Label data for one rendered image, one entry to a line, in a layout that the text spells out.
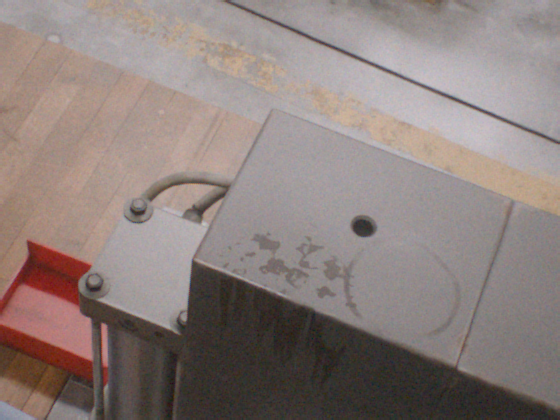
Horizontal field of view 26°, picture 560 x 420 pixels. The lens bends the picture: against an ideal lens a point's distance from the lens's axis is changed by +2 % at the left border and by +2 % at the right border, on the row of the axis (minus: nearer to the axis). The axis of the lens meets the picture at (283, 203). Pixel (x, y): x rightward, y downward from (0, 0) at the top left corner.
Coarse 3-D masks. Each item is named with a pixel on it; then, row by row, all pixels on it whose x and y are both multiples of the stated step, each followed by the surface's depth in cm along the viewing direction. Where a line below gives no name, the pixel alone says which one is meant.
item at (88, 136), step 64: (0, 64) 170; (64, 64) 171; (0, 128) 164; (64, 128) 165; (128, 128) 166; (192, 128) 168; (256, 128) 169; (0, 192) 158; (64, 192) 159; (128, 192) 161; (192, 192) 162; (0, 256) 153; (0, 384) 144; (64, 384) 145
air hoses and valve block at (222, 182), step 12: (168, 180) 89; (180, 180) 88; (192, 180) 88; (204, 180) 88; (216, 180) 88; (228, 180) 88; (144, 192) 92; (156, 192) 91; (216, 192) 89; (204, 204) 89
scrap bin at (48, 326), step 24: (24, 264) 150; (48, 264) 151; (72, 264) 149; (24, 288) 150; (48, 288) 151; (72, 288) 151; (0, 312) 148; (24, 312) 149; (48, 312) 149; (72, 312) 149; (0, 336) 144; (24, 336) 142; (48, 336) 147; (72, 336) 147; (48, 360) 145; (72, 360) 142
